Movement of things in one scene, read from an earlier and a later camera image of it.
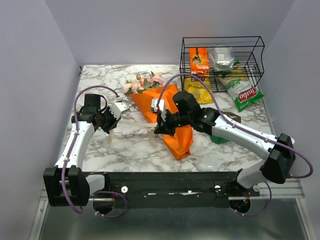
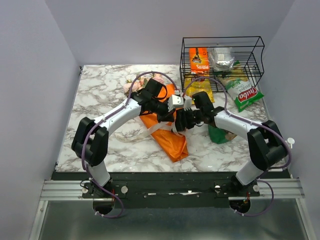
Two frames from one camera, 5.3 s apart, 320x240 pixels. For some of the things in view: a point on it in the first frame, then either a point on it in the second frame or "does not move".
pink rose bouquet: (140, 84) does not move
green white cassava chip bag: (241, 90) does not move
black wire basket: (221, 64) does not move
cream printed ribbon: (150, 126) -> (130, 136)
